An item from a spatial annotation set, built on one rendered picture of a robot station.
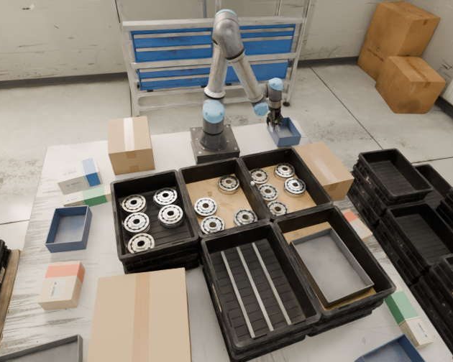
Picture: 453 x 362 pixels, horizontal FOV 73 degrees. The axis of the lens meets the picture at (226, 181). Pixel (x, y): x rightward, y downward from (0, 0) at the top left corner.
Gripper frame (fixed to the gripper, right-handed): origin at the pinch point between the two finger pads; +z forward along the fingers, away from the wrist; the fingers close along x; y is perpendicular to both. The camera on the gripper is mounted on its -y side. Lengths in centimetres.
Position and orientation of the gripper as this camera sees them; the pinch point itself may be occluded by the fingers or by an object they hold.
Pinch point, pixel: (272, 130)
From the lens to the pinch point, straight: 197.9
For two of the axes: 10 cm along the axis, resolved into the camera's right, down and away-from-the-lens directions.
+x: 9.8, -2.1, 0.7
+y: 2.0, 7.2, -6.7
